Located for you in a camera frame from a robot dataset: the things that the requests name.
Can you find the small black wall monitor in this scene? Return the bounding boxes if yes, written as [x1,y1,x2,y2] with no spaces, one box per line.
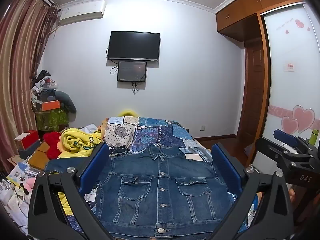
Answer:
[117,60,148,82]

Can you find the orange box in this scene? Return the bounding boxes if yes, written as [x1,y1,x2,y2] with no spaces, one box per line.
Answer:
[41,101,61,111]

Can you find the red plush toy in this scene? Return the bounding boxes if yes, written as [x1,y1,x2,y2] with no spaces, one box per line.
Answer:
[43,131,63,160]

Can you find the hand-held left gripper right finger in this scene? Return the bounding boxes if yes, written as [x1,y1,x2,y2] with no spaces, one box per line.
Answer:
[209,142,297,240]

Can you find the black wall television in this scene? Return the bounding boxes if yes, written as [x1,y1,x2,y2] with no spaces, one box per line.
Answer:
[107,31,161,62]

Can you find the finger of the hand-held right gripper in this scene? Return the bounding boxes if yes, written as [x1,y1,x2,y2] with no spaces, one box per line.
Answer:
[273,129,300,143]

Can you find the grey box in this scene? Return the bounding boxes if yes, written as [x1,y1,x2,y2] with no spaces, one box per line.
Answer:
[18,140,42,160]

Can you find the white air conditioner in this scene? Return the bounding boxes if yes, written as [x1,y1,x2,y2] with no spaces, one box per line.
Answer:
[59,0,107,26]

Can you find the yellow pillow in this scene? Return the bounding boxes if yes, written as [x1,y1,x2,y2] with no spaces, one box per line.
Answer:
[118,109,139,117]

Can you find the brown striped curtain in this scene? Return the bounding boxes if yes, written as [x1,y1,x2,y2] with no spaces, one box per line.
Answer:
[0,0,60,173]

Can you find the yellow cartoon blanket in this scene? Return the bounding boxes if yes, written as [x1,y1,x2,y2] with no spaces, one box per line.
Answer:
[57,127,105,217]

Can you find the pile of papers and books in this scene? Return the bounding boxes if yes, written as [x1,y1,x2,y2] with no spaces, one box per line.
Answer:
[0,160,48,229]

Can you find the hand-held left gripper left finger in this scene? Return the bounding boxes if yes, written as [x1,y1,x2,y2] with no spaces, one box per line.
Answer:
[27,143,116,240]

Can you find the brown cardboard box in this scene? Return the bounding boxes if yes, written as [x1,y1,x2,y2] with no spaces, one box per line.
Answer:
[27,142,51,171]

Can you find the green patterned cloth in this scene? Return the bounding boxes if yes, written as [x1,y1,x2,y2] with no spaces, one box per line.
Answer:
[35,109,69,132]

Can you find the blue denim jacket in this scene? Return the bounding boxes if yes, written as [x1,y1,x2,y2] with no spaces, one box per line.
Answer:
[46,144,250,238]

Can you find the pile of mixed clothes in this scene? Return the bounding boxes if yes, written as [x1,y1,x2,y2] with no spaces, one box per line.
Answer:
[31,70,59,103]

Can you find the brown wooden door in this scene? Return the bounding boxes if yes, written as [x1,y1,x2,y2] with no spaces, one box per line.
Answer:
[236,36,266,138]

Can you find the dark grey garment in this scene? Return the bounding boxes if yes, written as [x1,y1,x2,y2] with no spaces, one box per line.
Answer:
[54,90,77,115]

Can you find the white heart-print sliding door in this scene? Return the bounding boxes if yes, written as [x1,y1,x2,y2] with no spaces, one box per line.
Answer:
[260,2,320,173]

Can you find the wooden overhead cabinets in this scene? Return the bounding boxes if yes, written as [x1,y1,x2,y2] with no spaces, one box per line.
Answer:
[215,0,304,43]

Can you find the green bottle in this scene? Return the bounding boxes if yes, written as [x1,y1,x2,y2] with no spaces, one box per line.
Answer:
[310,128,320,145]

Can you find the red and white box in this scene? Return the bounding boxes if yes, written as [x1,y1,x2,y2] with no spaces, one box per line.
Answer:
[14,129,40,151]

